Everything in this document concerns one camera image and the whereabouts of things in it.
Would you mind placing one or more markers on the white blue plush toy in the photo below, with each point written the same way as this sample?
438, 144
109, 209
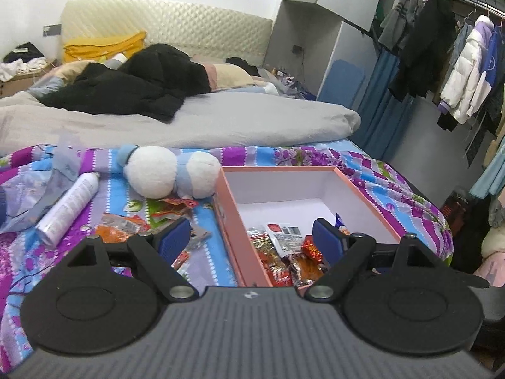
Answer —
155, 172

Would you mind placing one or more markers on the blue cushion board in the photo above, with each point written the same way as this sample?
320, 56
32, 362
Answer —
341, 84

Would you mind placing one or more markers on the grey duvet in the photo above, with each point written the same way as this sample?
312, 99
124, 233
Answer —
205, 121

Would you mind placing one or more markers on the white puffer jacket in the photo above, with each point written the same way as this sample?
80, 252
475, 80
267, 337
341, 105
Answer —
461, 85

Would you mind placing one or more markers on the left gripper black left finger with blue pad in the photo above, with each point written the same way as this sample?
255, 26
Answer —
104, 296

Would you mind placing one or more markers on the translucent blue plastic bag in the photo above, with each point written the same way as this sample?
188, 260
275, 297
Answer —
29, 195

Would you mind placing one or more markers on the white label snack packet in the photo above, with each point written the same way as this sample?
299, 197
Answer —
286, 238

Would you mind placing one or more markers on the hanging dark clothes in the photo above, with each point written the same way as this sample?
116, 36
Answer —
414, 42

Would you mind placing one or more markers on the wooden nightstand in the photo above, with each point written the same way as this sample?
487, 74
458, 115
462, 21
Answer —
23, 82

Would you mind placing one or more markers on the beige pillow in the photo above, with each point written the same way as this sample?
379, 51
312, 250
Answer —
223, 76

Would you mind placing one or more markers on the white spray can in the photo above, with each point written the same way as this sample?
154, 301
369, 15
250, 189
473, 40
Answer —
56, 222

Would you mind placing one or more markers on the orange snack packet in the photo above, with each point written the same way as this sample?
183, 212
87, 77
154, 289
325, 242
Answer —
113, 228

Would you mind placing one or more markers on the black jacket on bed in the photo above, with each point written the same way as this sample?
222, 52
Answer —
153, 82

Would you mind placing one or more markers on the yellow pillow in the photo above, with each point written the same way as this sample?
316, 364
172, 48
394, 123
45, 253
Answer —
104, 48

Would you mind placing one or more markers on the grey wardrobe cabinet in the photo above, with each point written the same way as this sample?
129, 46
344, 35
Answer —
310, 35

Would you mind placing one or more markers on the clear red noodle snack packet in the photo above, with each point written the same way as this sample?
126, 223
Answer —
275, 268

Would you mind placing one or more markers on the blue white snack bag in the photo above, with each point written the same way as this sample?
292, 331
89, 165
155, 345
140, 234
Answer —
340, 225

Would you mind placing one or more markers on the blue curtain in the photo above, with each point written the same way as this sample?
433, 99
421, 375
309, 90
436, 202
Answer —
384, 119

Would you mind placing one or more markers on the pink cardboard box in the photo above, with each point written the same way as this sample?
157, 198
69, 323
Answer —
249, 197

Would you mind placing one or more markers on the cream quilted headboard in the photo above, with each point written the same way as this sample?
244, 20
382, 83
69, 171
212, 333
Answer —
196, 29

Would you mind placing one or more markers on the red foil snack packet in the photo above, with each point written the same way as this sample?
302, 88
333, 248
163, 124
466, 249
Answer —
170, 207

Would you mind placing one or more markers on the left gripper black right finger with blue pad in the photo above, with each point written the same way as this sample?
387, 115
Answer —
400, 298

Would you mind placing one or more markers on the dark red snack packet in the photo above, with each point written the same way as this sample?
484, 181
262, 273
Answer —
307, 265

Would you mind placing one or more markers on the clothes pile on nightstand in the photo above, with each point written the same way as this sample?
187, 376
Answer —
24, 59

